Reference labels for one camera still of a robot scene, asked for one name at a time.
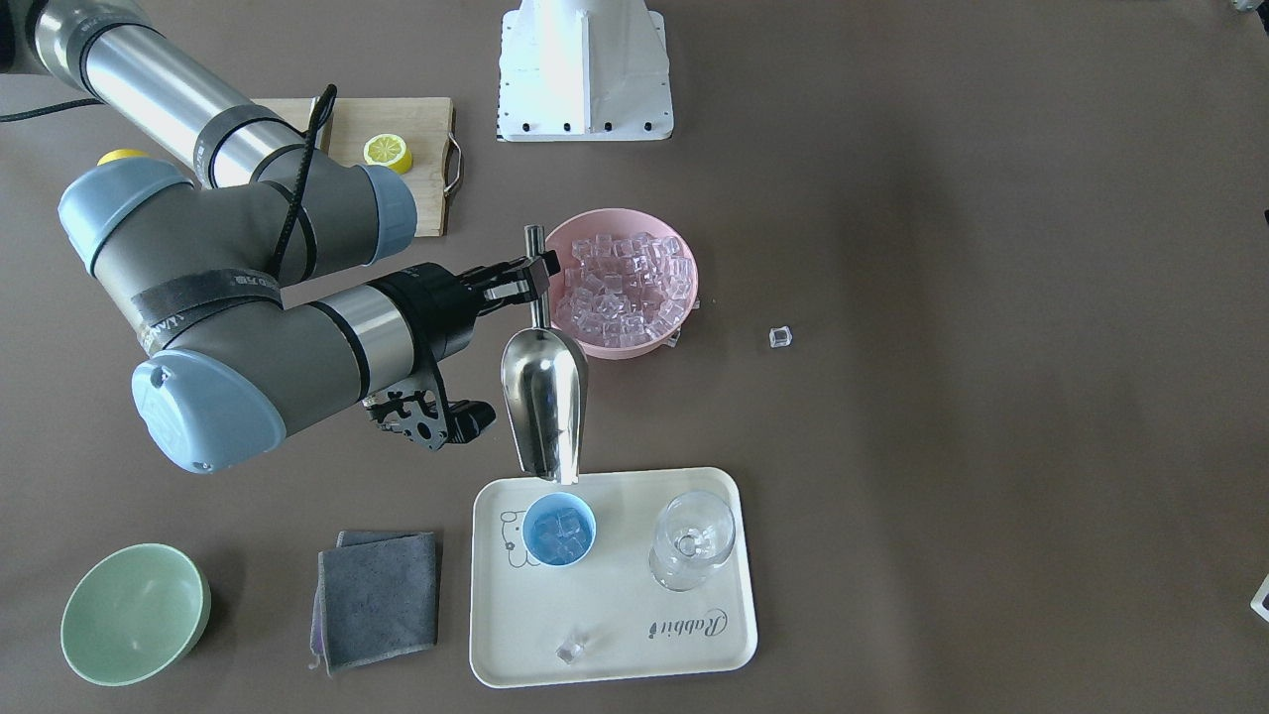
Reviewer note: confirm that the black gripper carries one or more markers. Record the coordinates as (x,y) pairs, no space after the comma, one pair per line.
(439,308)

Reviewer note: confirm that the metal ice scoop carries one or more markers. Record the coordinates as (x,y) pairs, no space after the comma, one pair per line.
(545,381)

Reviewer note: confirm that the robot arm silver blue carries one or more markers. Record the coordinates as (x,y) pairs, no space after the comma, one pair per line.
(196,257)

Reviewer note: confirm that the pink bowl with ice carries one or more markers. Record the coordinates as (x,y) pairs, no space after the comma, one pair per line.
(626,282)

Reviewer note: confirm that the blue plastic cup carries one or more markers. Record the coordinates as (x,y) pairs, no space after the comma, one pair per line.
(559,529)

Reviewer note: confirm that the loose ice cube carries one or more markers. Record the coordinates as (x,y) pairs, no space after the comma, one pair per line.
(779,337)

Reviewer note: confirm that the ice cube on tray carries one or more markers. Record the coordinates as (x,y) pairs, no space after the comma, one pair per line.
(572,648)

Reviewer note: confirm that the wooden cutting board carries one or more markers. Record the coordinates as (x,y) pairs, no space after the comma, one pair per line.
(425,125)

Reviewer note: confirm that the half lemon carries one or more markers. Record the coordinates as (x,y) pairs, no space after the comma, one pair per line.
(390,151)

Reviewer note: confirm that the clear wine glass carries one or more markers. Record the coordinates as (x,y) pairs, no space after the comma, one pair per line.
(693,537)

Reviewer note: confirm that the cream serving tray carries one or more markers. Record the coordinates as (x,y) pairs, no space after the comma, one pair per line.
(521,610)

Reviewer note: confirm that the grey folded cloth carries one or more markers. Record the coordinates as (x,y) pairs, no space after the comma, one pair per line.
(376,598)

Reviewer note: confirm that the yellow lemon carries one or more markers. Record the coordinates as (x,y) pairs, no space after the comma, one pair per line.
(121,154)

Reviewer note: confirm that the green ceramic bowl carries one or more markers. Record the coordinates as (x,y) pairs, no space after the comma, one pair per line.
(134,614)

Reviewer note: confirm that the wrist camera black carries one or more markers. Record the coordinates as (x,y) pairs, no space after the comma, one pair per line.
(418,408)

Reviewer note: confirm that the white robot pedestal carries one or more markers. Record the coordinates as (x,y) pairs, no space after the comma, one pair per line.
(584,71)

